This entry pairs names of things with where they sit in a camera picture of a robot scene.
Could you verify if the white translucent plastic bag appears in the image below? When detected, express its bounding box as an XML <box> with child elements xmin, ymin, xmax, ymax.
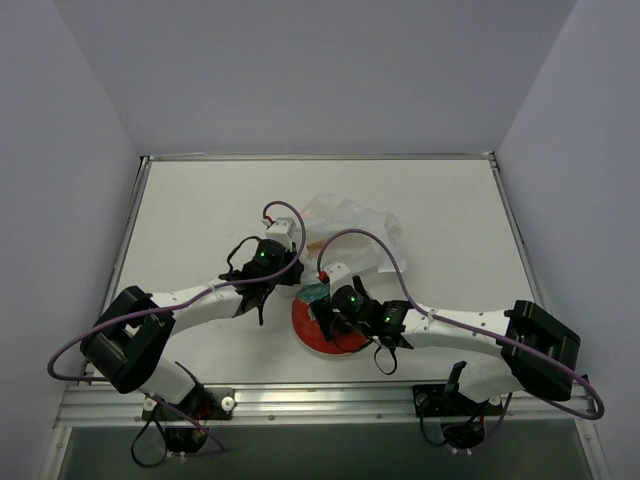
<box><xmin>300</xmin><ymin>193</ymin><xmax>406</xmax><ymax>284</ymax></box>

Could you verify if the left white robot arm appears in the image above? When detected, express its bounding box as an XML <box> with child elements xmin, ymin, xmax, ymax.
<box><xmin>80</xmin><ymin>238</ymin><xmax>304</xmax><ymax>419</ymax></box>

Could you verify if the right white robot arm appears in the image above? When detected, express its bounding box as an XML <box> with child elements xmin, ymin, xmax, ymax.
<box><xmin>310</xmin><ymin>277</ymin><xmax>581</xmax><ymax>413</ymax></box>

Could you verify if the red and teal plate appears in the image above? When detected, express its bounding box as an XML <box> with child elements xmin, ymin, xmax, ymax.
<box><xmin>291</xmin><ymin>283</ymin><xmax>371</xmax><ymax>358</ymax></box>

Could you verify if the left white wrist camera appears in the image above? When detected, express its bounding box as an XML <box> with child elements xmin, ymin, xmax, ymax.
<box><xmin>262</xmin><ymin>217</ymin><xmax>296</xmax><ymax>250</ymax></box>

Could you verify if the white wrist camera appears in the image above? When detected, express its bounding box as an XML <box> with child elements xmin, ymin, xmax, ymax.
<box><xmin>262</xmin><ymin>217</ymin><xmax>296</xmax><ymax>250</ymax></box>
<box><xmin>318</xmin><ymin>262</ymin><xmax>353</xmax><ymax>289</ymax></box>

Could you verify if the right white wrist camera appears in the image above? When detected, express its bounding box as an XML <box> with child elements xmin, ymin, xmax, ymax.
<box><xmin>318</xmin><ymin>262</ymin><xmax>353</xmax><ymax>289</ymax></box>

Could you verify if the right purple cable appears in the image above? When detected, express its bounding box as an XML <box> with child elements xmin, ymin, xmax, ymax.
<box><xmin>315</xmin><ymin>228</ymin><xmax>606</xmax><ymax>420</ymax></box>

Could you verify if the purple cable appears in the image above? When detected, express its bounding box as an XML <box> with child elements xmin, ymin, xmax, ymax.
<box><xmin>45</xmin><ymin>200</ymin><xmax>307</xmax><ymax>459</ymax></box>
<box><xmin>315</xmin><ymin>228</ymin><xmax>606</xmax><ymax>420</ymax></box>

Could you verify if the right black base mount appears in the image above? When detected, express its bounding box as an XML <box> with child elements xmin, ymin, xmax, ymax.
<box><xmin>412</xmin><ymin>361</ymin><xmax>505</xmax><ymax>456</ymax></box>

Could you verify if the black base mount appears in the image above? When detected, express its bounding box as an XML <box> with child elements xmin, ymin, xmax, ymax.
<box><xmin>412</xmin><ymin>361</ymin><xmax>505</xmax><ymax>456</ymax></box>
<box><xmin>130</xmin><ymin>362</ymin><xmax>236</xmax><ymax>469</ymax></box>

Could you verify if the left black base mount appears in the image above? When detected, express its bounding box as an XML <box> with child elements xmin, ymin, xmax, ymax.
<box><xmin>130</xmin><ymin>362</ymin><xmax>236</xmax><ymax>469</ymax></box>

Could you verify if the aluminium front rail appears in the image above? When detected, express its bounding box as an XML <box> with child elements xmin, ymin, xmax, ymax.
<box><xmin>53</xmin><ymin>377</ymin><xmax>597</xmax><ymax>429</ymax></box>

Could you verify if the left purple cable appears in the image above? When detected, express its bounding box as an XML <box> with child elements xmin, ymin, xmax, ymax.
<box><xmin>45</xmin><ymin>200</ymin><xmax>307</xmax><ymax>459</ymax></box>

